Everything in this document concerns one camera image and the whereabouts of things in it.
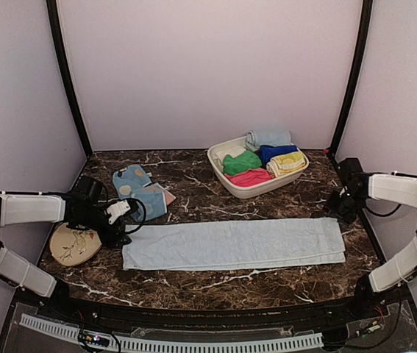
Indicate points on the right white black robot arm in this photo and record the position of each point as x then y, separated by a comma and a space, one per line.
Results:
382, 195

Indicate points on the cream folded towel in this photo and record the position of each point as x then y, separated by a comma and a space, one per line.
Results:
233, 151

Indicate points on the white slotted cable duct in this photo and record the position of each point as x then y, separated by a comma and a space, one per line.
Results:
158, 340

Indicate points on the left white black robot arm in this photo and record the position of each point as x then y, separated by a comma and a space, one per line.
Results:
79, 208

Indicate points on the pink folded towel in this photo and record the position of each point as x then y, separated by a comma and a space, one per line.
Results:
249, 178

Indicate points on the right black frame post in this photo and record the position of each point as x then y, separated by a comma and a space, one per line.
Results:
354, 75

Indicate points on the round bird painted plate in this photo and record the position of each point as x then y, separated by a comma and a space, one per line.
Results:
72, 247

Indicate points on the yellow white rolled towel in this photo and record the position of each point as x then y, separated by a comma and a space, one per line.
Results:
284, 164

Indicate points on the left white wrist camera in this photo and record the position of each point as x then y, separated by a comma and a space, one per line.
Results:
118, 209

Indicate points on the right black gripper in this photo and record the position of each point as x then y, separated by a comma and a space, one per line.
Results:
331, 204

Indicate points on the large light blue towel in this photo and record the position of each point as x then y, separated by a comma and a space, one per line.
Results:
235, 245

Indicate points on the dark blue rolled towel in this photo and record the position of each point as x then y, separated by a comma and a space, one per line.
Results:
266, 153

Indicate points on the rolled light blue towel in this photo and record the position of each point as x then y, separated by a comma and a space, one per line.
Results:
257, 138

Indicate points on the white plastic basin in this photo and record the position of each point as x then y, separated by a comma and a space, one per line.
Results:
254, 190

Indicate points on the black front rail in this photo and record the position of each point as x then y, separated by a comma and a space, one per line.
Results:
325, 315

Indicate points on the blue patterned cartoon towel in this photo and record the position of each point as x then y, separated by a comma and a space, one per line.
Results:
133, 182

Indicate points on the left black frame post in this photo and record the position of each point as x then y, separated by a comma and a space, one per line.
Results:
65, 73

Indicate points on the green folded towel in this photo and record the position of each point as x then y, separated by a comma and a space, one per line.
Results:
236, 165

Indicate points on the black frame post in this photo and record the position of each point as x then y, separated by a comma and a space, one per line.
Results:
65, 73
354, 75

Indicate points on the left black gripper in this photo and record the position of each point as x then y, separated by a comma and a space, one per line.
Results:
113, 242

